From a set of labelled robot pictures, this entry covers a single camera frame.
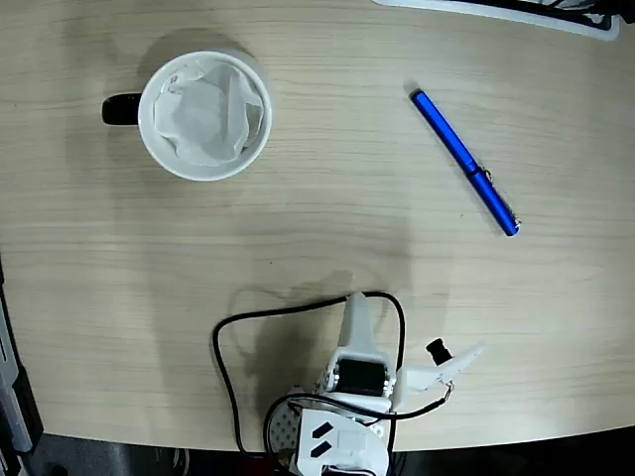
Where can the small black gripper camera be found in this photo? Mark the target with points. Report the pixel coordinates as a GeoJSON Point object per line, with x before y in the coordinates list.
{"type": "Point", "coordinates": [437, 351]}

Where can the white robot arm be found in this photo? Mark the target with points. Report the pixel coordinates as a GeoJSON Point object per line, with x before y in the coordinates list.
{"type": "Point", "coordinates": [347, 446]}

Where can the white crumpled tissue paper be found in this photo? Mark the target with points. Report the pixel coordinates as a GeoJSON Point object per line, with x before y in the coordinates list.
{"type": "Point", "coordinates": [198, 114]}

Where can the blue metal pen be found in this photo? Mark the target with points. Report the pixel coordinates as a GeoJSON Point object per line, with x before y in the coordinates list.
{"type": "Point", "coordinates": [446, 134]}

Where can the white gripper with motor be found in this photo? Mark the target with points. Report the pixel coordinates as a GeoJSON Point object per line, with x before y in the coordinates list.
{"type": "Point", "coordinates": [358, 377]}

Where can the grey metal frame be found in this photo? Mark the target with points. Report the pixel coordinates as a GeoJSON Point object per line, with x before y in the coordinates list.
{"type": "Point", "coordinates": [10, 396]}

